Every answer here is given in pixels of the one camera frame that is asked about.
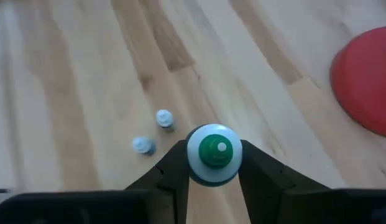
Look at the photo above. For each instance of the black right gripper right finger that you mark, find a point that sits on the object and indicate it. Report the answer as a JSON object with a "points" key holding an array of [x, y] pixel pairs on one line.
{"points": [[261, 177]]}

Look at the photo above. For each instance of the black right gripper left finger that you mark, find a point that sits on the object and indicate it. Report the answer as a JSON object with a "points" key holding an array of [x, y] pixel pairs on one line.
{"points": [[172, 174]]}

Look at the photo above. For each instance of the small white-capped dropper bottle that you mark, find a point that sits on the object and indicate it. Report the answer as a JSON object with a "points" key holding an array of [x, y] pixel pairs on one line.
{"points": [[143, 145], [164, 118]]}

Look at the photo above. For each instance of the large green-capped colouring bottle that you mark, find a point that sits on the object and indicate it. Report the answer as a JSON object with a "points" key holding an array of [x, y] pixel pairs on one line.
{"points": [[215, 151]]}

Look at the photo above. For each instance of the red desk lamp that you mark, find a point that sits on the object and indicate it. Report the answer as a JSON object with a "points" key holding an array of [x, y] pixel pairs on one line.
{"points": [[366, 81]]}

